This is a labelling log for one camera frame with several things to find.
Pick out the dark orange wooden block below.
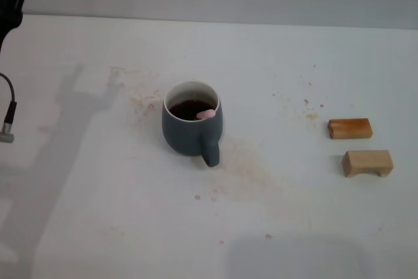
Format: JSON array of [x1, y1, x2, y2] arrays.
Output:
[[327, 118, 374, 140]]

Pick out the pale notched wooden block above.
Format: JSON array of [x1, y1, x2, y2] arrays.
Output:
[[342, 150, 394, 178]]

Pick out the grey ceramic coffee cup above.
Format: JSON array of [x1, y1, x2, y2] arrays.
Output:
[[161, 80, 225, 168]]

